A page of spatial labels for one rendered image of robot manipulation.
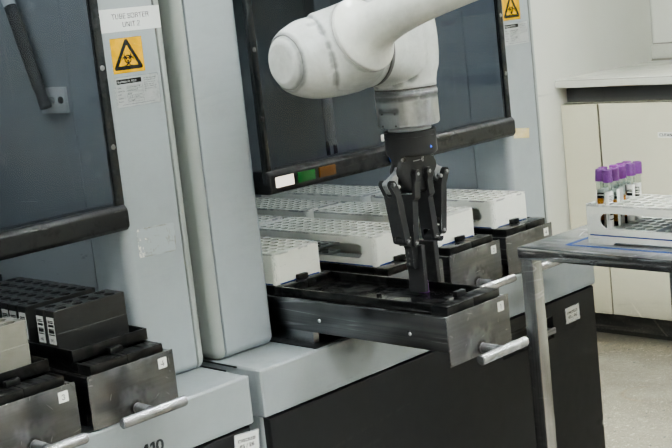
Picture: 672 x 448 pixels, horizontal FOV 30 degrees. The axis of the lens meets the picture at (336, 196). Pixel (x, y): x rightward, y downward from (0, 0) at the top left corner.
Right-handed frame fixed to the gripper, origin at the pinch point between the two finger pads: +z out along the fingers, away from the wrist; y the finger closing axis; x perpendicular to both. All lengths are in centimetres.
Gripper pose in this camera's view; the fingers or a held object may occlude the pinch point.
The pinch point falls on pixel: (423, 265)
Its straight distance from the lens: 183.6
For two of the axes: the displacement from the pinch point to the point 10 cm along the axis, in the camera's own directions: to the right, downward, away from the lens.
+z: 1.1, 9.8, 1.5
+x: 7.1, 0.3, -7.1
